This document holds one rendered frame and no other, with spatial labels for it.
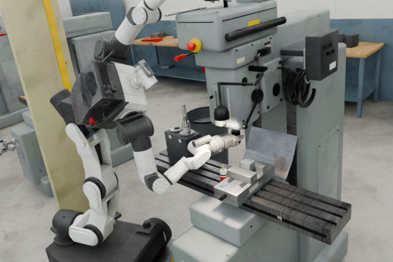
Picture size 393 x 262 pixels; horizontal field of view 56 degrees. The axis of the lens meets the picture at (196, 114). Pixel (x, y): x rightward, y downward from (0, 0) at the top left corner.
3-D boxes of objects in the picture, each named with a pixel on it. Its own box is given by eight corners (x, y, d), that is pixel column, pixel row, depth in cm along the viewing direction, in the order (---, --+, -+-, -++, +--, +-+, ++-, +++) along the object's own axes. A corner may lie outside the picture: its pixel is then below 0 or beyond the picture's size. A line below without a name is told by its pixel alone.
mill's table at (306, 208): (330, 245, 161) (330, 230, 158) (147, 171, 243) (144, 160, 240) (351, 218, 176) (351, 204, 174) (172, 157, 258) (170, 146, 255)
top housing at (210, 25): (220, 53, 153) (217, 13, 147) (176, 50, 170) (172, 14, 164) (279, 32, 184) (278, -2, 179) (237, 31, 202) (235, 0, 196)
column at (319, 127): (310, 290, 246) (310, 61, 191) (251, 261, 277) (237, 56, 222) (341, 247, 279) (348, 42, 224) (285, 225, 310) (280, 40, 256)
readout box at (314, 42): (323, 81, 172) (323, 36, 165) (304, 79, 178) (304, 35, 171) (340, 71, 185) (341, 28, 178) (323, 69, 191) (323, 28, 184)
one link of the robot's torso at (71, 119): (59, 125, 193) (71, 114, 187) (76, 116, 205) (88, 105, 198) (74, 145, 194) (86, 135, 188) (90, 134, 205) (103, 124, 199)
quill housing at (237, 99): (240, 133, 178) (235, 68, 167) (208, 125, 192) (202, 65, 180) (262, 119, 191) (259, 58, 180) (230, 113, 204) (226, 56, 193)
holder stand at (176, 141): (189, 168, 224) (185, 138, 217) (168, 157, 240) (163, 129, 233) (204, 160, 231) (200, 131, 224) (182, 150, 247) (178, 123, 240)
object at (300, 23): (261, 72, 181) (259, 31, 174) (225, 69, 196) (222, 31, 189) (330, 40, 235) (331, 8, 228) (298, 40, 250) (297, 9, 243)
